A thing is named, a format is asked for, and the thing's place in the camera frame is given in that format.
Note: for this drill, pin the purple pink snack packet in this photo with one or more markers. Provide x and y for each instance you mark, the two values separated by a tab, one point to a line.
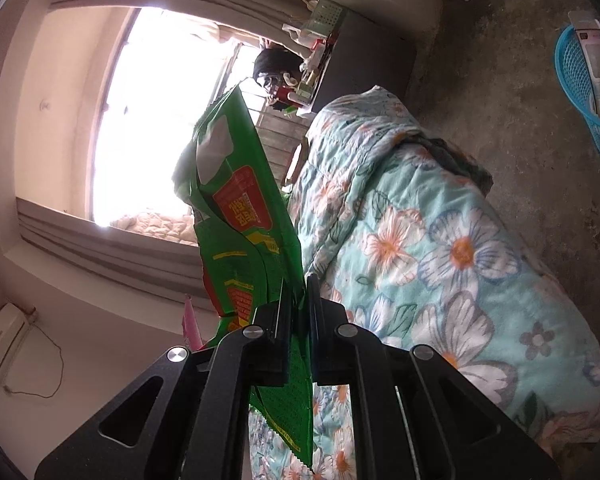
192	325

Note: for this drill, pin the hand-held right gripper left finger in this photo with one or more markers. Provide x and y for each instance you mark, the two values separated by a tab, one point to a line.
284	340

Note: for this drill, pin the beige quilt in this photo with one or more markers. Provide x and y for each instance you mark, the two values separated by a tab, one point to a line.
155	225

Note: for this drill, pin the blue plastic mesh basket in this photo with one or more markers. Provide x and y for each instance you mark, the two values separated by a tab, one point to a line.
575	85

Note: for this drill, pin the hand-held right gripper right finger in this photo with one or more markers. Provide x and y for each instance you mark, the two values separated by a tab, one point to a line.
312	330

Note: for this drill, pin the grey nightstand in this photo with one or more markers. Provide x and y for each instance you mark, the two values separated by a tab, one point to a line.
375	60

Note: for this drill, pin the floral light blue blanket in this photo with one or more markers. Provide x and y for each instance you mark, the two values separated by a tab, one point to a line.
430	240

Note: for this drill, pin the black bag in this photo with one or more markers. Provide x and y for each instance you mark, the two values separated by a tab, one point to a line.
275	62

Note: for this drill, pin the long pale medicine box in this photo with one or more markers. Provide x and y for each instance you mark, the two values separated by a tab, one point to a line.
595	60

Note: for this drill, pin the green plastic storage basket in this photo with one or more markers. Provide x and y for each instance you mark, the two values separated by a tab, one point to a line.
327	16

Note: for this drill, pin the white air conditioner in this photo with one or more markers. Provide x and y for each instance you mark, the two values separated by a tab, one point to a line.
2	345

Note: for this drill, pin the metal window railing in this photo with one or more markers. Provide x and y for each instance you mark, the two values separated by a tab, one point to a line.
275	140

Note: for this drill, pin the green snack packet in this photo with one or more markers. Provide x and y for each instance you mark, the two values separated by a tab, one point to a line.
245	195

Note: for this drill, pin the white plastic bag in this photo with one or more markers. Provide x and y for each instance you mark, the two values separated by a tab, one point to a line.
297	37

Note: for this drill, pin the red thermos bottle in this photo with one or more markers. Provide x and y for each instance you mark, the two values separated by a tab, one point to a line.
285	94

